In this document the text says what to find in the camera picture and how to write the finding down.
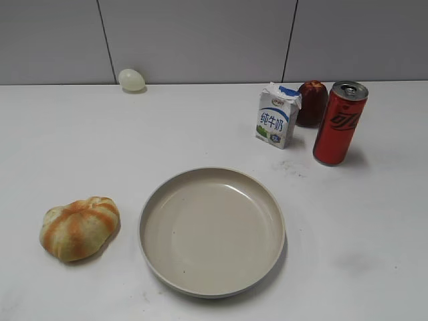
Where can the red cola can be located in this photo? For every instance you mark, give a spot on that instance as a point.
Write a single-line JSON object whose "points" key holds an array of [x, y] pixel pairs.
{"points": [[346, 102]]}

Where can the beige round plate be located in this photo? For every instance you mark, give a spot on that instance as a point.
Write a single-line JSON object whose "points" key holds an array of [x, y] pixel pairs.
{"points": [[211, 232]]}

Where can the white milk carton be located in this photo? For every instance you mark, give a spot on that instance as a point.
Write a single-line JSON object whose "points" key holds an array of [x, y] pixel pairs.
{"points": [[277, 114]]}

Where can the dark red canele cake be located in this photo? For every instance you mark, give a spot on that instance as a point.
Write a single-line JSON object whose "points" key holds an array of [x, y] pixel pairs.
{"points": [[314, 100]]}

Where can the pale white egg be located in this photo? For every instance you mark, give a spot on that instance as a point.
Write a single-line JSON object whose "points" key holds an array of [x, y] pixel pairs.
{"points": [[131, 80]]}

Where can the orange striped bread bun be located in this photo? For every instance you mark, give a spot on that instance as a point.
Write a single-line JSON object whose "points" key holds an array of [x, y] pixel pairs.
{"points": [[78, 230]]}

